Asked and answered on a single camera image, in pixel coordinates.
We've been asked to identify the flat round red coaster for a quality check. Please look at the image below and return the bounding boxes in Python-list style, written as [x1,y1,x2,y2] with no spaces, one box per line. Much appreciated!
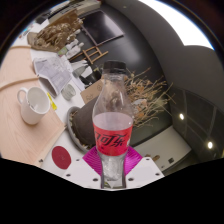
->
[51,145,73,170]

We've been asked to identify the white ceramic mug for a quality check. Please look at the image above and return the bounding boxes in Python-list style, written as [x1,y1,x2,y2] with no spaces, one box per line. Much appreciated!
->
[16,86,52,126]

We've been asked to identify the wooden easel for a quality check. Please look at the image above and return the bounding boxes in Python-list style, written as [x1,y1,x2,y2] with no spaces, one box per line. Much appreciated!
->
[69,44,110,66]

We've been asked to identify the dried plant in grey pot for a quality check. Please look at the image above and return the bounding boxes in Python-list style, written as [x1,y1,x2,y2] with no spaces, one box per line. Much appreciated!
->
[66,68,174,154]

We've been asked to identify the brown clay sculpture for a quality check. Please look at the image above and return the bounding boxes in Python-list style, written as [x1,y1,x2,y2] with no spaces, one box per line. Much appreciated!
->
[26,16,84,53]

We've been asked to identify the clear red-labelled drink bottle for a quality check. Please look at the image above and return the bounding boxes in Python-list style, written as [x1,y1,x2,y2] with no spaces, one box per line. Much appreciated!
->
[92,60,135,190]

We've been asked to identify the long ceiling strip light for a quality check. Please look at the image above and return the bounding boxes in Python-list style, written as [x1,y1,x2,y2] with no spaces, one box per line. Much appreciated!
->
[138,0,214,51]

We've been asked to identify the printed newspaper sheets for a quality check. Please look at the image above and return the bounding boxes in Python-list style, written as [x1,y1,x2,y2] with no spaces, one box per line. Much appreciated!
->
[32,54,76,98]

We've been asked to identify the small yellow sticker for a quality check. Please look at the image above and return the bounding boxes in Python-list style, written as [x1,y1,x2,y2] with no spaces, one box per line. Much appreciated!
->
[46,91,58,112]

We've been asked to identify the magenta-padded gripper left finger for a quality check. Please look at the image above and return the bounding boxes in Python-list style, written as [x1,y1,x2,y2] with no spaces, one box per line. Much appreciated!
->
[62,147,104,190]

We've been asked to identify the small grey ceramic cup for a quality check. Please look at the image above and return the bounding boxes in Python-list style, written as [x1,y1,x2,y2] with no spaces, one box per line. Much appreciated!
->
[60,83,78,102]

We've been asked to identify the beige wooden drawing board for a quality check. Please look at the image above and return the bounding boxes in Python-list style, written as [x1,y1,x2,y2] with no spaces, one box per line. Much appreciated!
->
[0,44,67,168]

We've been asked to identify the black wall screen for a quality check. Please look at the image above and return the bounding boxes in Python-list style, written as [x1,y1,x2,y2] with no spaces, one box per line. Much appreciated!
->
[79,9,125,46]

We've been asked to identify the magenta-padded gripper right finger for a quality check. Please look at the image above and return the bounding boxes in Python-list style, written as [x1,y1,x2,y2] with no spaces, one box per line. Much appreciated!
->
[123,145,166,190]

